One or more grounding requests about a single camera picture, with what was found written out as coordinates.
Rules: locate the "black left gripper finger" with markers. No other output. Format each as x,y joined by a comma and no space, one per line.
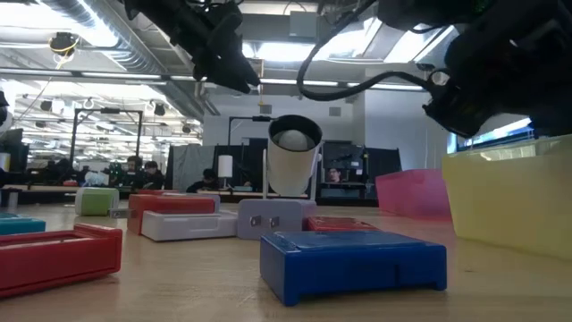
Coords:
239,73

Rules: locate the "red cube charger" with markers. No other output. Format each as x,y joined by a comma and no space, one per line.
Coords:
170,205

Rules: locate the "white case with screen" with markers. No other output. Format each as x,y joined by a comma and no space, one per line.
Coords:
187,228

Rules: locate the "red plastic case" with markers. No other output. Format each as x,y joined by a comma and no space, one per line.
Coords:
339,223

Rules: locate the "green white charger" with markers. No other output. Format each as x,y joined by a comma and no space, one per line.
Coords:
98,202

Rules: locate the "blue plastic case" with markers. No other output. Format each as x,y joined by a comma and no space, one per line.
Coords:
348,268

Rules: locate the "red case with screen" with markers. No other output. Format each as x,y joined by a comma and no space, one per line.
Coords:
67,264

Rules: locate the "teal plastic case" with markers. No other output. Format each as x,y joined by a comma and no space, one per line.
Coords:
22,226

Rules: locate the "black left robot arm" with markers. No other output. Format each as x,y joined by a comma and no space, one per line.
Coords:
165,18

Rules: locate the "grey ceiling unit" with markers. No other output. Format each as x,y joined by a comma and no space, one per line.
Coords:
304,24

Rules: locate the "long ceiling light bar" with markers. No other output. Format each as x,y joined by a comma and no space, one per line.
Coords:
134,76

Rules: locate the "small white shade lamp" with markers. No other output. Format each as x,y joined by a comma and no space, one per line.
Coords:
224,166

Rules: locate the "grey cloth partition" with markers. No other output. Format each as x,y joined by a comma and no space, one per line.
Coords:
192,165

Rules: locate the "person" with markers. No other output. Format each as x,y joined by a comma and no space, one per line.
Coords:
133,172
206,181
154,176
333,174

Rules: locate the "yellow translucent plastic bin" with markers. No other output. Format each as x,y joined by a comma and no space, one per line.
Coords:
514,205

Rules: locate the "red translucent plastic bin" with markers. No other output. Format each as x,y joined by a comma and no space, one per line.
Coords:
411,197

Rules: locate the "black partition panel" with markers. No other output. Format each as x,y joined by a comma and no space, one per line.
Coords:
382,172

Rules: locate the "white crumpled bag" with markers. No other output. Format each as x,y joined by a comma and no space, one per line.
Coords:
96,179

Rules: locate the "grey wall box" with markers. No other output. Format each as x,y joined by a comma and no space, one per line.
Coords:
265,109
334,111

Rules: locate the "black metal gantry frame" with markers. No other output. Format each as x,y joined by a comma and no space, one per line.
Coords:
77,129
230,129

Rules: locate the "black aluminium table frame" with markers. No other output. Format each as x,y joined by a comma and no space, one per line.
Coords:
344,201

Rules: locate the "grey metal post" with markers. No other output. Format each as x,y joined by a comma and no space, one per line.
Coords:
13,199

